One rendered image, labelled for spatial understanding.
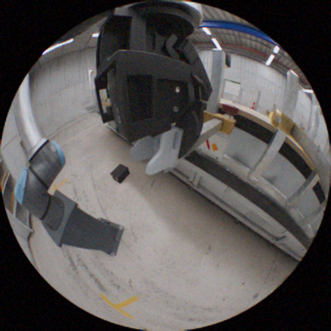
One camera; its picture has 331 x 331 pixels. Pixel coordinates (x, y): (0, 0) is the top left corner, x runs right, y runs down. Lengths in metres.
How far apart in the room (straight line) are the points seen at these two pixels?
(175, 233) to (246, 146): 0.86
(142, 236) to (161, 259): 0.26
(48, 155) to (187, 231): 1.07
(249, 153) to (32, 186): 1.01
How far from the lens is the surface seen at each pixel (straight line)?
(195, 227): 0.99
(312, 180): 0.51
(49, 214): 0.56
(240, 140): 0.60
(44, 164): 0.52
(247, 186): 0.43
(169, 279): 1.00
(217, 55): 0.39
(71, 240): 0.63
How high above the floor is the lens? 0.94
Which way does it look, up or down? 45 degrees down
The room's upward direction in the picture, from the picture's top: straight up
